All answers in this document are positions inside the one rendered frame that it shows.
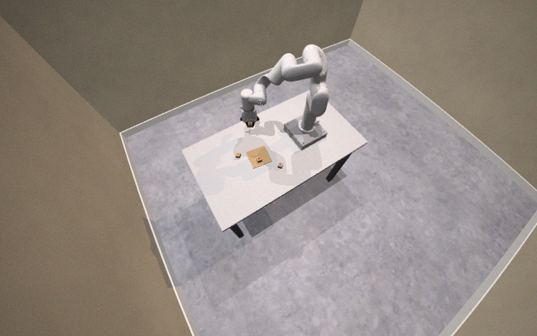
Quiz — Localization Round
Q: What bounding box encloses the tan flat square mat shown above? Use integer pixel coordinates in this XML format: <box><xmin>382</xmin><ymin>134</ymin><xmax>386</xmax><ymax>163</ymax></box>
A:
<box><xmin>247</xmin><ymin>146</ymin><xmax>272</xmax><ymax>168</ymax></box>

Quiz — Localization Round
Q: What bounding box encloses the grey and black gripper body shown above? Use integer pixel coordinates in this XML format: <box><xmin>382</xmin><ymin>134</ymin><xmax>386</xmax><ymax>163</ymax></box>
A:
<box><xmin>242</xmin><ymin>107</ymin><xmax>257</xmax><ymax>122</ymax></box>

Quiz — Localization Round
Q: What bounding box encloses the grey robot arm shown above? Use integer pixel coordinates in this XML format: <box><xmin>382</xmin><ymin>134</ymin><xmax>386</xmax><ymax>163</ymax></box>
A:
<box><xmin>240</xmin><ymin>45</ymin><xmax>329</xmax><ymax>133</ymax></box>

